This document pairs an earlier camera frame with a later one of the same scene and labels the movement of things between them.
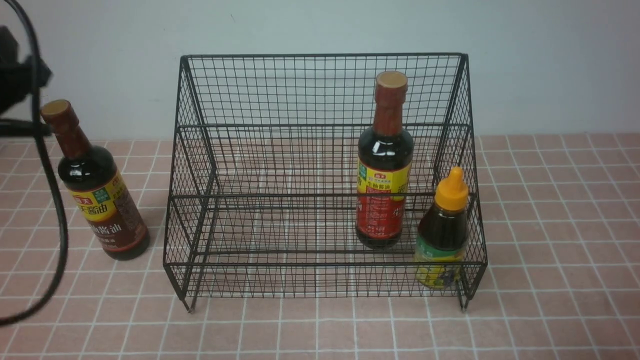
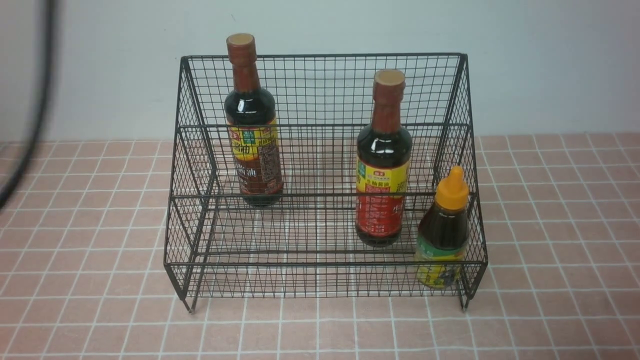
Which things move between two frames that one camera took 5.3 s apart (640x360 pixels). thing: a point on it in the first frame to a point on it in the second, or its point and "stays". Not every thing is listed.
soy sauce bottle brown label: x=91 y=176 to x=250 y=114
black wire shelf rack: x=325 y=176 stays
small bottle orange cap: x=443 y=236 stays
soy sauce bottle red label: x=384 y=166 stays
